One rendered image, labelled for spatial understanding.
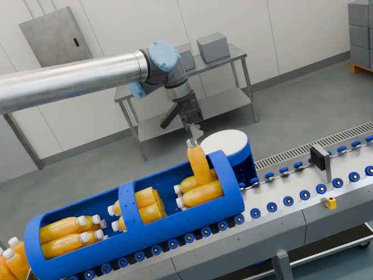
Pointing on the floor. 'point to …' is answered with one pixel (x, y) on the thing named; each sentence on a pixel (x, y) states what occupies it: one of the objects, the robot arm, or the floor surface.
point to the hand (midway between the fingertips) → (191, 141)
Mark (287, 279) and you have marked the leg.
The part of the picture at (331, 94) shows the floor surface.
